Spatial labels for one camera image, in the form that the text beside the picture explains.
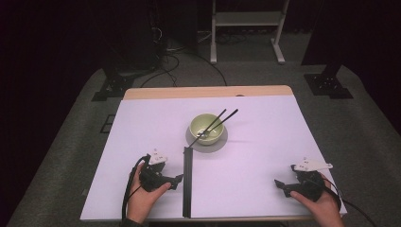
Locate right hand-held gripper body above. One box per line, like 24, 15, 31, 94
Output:
285, 156, 334, 203

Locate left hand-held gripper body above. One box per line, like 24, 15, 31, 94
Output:
138, 148, 173, 193

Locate black divider strip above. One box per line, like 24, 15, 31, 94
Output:
183, 146, 194, 219

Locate black chopstick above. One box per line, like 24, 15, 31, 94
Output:
188, 108, 228, 148

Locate person's left hand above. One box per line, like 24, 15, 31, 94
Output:
127, 162, 173, 225

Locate person's right hand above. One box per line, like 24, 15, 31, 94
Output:
289, 174, 345, 227

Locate grey round plate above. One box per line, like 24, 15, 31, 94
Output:
184, 126, 229, 154

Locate white table mat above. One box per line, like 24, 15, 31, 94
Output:
79, 95, 348, 221

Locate black stand base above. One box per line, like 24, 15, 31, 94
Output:
304, 62, 354, 100
91, 67, 136, 102

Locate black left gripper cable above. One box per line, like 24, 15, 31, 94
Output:
121, 154, 151, 222

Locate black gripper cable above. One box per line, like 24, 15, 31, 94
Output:
321, 176, 377, 227
121, 154, 151, 222

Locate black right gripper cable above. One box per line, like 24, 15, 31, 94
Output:
321, 176, 377, 227

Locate black-handled spoon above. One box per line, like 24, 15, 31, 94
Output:
197, 108, 239, 140

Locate black floor cable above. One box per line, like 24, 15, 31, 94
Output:
185, 51, 228, 87
140, 53, 182, 89

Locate white metal table frame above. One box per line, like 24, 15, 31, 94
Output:
210, 0, 290, 65

